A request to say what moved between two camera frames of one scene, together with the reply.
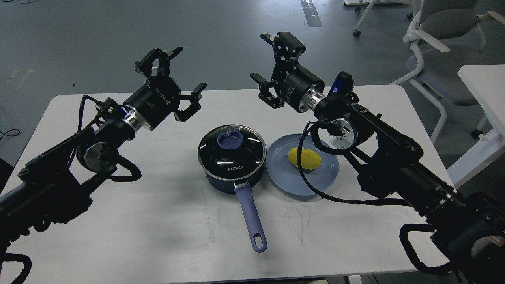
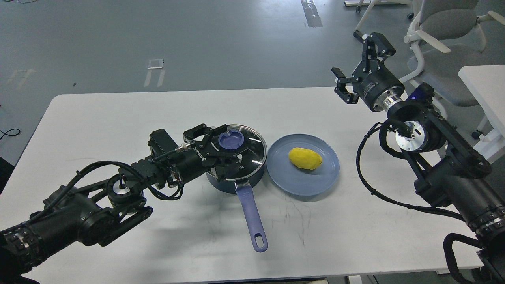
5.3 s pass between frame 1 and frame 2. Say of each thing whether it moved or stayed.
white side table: stayed
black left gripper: moved
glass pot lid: stayed
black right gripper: moved
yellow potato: stayed
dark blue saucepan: stayed
